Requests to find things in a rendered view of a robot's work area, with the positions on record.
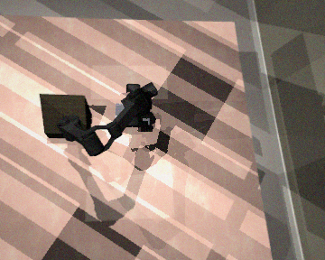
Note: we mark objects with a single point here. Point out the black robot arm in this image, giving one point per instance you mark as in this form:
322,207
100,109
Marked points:
135,103

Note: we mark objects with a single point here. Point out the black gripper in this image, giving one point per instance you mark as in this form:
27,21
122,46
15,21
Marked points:
131,88

